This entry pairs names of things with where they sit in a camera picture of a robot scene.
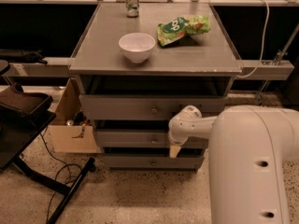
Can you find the cardboard box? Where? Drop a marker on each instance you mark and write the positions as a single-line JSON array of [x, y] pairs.
[[68, 135]]

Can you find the grey top drawer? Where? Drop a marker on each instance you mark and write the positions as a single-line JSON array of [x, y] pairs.
[[142, 107]]

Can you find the green soda can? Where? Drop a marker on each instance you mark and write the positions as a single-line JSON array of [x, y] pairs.
[[132, 8]]

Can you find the white bowl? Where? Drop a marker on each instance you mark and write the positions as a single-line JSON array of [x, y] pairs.
[[137, 47]]

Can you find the grey metal rail beam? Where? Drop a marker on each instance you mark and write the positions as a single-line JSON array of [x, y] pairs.
[[59, 68]]

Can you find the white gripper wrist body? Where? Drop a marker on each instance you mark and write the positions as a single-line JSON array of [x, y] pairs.
[[177, 136]]

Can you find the grey drawer cabinet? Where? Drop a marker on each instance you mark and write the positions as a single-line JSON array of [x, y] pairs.
[[200, 66]]

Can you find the grey drawer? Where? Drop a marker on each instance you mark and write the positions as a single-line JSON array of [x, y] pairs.
[[142, 107], [132, 138], [138, 162]]

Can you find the grey bottom drawer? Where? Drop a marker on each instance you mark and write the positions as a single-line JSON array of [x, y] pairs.
[[138, 162]]

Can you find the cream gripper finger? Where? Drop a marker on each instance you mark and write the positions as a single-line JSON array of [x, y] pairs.
[[174, 150]]

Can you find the black rolling stand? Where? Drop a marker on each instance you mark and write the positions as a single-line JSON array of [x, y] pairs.
[[17, 133]]

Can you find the green chip bag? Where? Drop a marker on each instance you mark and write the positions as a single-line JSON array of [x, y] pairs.
[[183, 26]]

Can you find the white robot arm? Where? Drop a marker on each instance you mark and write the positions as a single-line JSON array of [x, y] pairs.
[[247, 145]]

